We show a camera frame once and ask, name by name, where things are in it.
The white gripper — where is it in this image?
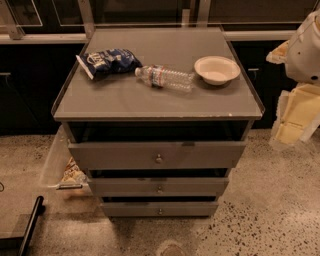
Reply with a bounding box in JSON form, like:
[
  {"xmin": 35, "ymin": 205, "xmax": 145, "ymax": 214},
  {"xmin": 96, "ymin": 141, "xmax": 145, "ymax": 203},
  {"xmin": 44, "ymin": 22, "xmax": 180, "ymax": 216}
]
[{"xmin": 269, "ymin": 83, "xmax": 320, "ymax": 147}]

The grey middle drawer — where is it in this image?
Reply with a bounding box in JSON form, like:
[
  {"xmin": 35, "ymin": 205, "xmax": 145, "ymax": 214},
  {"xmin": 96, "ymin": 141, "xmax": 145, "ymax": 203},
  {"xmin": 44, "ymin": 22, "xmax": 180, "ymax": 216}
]
[{"xmin": 89, "ymin": 177, "xmax": 229, "ymax": 197}]

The grey drawer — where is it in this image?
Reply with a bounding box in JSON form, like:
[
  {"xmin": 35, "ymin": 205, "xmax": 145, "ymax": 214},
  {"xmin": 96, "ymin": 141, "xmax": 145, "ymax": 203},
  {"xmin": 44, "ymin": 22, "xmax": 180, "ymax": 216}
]
[
  {"xmin": 101, "ymin": 202, "xmax": 218, "ymax": 217},
  {"xmin": 89, "ymin": 177, "xmax": 229, "ymax": 197},
  {"xmin": 69, "ymin": 141, "xmax": 246, "ymax": 170}
]

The clear plastic storage bin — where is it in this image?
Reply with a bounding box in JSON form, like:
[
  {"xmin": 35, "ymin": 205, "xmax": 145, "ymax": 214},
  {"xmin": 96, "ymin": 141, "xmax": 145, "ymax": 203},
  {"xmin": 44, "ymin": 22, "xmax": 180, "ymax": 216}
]
[{"xmin": 39, "ymin": 126, "xmax": 92, "ymax": 199}]

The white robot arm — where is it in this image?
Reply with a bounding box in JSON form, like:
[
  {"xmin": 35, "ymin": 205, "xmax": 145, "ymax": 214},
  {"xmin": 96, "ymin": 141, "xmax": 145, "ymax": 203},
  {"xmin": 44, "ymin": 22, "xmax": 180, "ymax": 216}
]
[{"xmin": 266, "ymin": 10, "xmax": 320, "ymax": 148}]

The metal railing shelf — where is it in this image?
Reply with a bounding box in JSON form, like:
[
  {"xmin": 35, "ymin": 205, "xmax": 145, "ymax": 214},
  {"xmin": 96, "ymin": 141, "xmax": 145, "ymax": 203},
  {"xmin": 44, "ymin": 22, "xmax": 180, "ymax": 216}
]
[{"xmin": 1, "ymin": 0, "xmax": 320, "ymax": 41}]

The white paper bowl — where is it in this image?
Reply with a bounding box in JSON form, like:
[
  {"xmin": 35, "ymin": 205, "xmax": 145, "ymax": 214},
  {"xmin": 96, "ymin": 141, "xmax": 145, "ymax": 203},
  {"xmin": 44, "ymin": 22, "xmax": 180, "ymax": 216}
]
[{"xmin": 194, "ymin": 56, "xmax": 241, "ymax": 86}]

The black metal bar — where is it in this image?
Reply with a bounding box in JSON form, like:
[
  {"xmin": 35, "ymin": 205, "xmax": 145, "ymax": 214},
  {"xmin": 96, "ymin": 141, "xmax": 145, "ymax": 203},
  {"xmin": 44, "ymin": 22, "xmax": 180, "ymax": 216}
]
[{"xmin": 0, "ymin": 195, "xmax": 46, "ymax": 256}]

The clear plastic water bottle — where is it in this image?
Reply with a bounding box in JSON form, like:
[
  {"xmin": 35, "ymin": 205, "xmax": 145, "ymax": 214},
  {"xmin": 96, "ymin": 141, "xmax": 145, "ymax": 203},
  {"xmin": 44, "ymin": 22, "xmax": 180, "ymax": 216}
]
[{"xmin": 135, "ymin": 65, "xmax": 194, "ymax": 93}]

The grey top drawer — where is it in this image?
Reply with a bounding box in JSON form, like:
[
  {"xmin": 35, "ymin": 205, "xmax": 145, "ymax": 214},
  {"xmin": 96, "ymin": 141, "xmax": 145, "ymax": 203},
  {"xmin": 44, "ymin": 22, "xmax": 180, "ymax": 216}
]
[{"xmin": 69, "ymin": 141, "xmax": 246, "ymax": 170}]

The grey bottom drawer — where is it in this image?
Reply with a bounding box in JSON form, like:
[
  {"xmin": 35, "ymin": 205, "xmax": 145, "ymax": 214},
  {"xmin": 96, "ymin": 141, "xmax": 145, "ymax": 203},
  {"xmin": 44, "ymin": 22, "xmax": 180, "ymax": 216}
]
[{"xmin": 101, "ymin": 202, "xmax": 218, "ymax": 217}]

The blue chip bag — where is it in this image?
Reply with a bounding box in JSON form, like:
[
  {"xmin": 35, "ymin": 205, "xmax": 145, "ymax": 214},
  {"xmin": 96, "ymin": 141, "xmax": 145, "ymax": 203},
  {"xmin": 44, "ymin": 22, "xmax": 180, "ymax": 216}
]
[{"xmin": 76, "ymin": 48, "xmax": 142, "ymax": 80}]

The grey drawer cabinet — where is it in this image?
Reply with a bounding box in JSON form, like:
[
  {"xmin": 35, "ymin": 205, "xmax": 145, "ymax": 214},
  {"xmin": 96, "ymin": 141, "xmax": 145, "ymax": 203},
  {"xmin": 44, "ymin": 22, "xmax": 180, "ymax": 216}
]
[{"xmin": 50, "ymin": 27, "xmax": 266, "ymax": 218}]

